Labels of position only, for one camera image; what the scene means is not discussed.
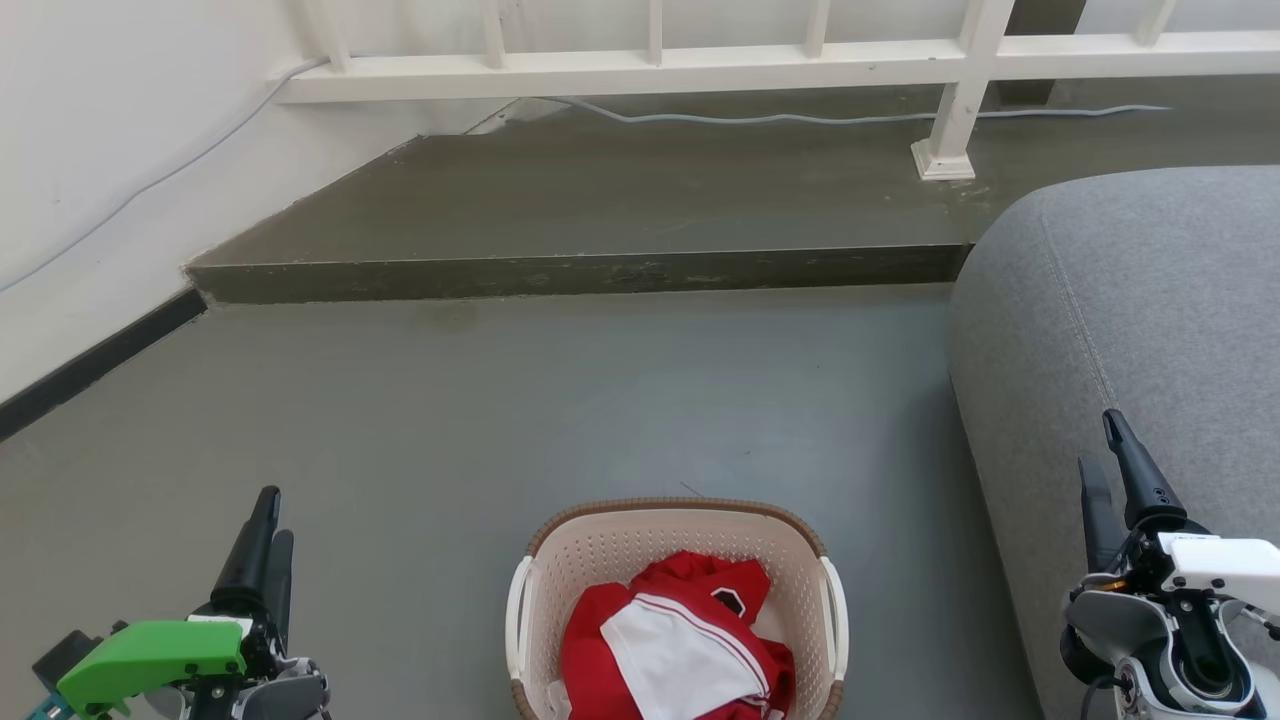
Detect red and white garment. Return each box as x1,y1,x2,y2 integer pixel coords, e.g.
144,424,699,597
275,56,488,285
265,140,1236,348
559,550,798,720

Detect white railing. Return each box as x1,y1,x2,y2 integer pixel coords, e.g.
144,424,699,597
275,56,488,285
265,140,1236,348
270,0,1280,182

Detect cream plastic laundry basket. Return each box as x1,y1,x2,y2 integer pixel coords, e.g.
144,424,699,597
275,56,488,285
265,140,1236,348
505,497,850,720

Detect dark brown post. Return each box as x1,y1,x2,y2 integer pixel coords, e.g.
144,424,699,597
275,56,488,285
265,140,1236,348
994,0,1089,107

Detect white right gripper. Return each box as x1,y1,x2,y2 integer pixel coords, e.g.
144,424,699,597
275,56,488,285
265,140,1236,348
1077,408,1280,615

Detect black baseboard strip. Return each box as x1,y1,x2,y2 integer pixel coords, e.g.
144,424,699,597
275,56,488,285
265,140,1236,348
0,287,209,442

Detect light grey cable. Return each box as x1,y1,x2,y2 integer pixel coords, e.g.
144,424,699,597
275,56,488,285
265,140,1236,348
0,55,332,294
538,95,1173,127

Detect grey fabric sofa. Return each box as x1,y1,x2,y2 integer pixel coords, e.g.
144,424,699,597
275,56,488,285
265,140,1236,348
947,165,1280,720

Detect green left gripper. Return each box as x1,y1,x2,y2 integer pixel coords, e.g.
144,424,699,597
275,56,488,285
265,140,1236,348
56,487,301,719

